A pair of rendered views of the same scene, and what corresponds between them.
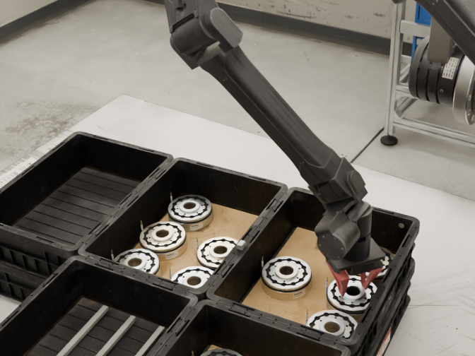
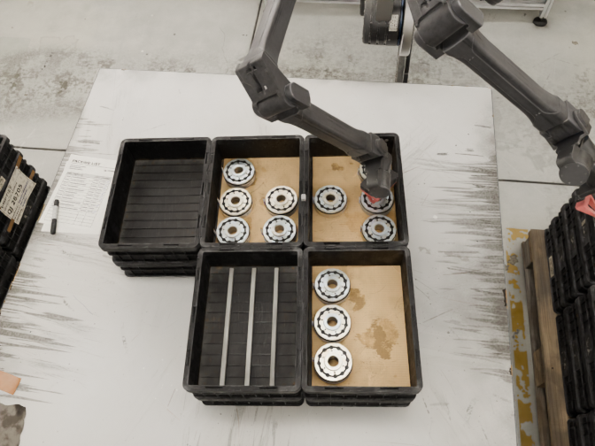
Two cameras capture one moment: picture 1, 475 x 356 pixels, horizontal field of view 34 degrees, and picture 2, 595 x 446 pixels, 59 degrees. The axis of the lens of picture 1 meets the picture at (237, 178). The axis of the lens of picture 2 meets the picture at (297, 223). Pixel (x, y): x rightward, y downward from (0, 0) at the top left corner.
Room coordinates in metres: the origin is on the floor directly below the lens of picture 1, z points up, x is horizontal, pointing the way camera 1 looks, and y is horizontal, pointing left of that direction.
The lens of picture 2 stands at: (0.46, 0.33, 2.26)
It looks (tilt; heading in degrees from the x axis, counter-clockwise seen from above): 61 degrees down; 338
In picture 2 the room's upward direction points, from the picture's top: 7 degrees counter-clockwise
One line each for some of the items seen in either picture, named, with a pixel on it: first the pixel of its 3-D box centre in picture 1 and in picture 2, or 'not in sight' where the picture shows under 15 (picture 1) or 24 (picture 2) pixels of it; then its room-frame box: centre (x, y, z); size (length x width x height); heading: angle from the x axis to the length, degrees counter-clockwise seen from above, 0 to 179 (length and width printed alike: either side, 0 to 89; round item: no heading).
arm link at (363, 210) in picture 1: (354, 220); (381, 165); (1.13, -0.21, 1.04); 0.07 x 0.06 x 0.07; 144
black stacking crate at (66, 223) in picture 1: (79, 206); (163, 199); (1.46, 0.37, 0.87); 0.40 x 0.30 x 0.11; 151
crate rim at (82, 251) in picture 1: (188, 221); (255, 189); (1.31, 0.11, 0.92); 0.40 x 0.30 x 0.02; 151
